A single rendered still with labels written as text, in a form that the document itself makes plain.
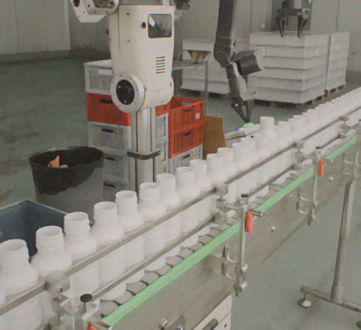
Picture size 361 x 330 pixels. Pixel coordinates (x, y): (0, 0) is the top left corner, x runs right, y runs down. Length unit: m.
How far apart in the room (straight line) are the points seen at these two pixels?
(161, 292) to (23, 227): 0.65
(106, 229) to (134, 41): 1.02
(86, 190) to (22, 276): 2.09
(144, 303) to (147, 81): 1.03
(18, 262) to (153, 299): 0.30
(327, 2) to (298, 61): 4.20
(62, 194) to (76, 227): 2.01
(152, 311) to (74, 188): 1.89
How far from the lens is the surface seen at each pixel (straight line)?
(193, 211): 0.95
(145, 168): 1.84
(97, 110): 3.60
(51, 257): 0.70
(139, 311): 0.85
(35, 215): 1.41
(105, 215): 0.76
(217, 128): 4.55
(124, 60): 1.73
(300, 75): 7.58
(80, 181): 2.71
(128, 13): 1.69
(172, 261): 0.93
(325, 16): 11.61
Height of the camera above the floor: 1.47
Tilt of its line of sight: 17 degrees down
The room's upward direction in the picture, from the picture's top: 1 degrees clockwise
